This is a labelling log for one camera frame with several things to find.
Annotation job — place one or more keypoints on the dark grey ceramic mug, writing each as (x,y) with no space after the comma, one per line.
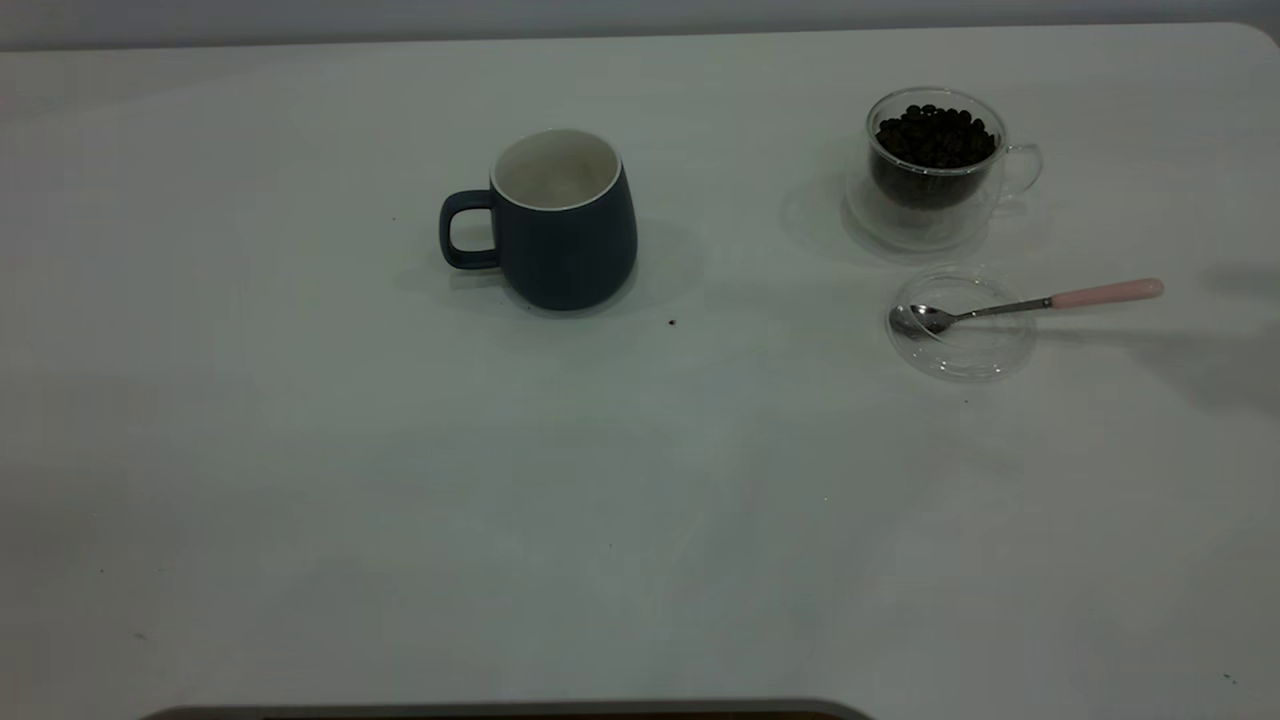
(570,260)

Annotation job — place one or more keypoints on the coffee beans pile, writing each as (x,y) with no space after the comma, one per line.
(935,140)

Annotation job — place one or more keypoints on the clear glass saucer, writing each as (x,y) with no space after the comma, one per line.
(975,357)
(900,233)

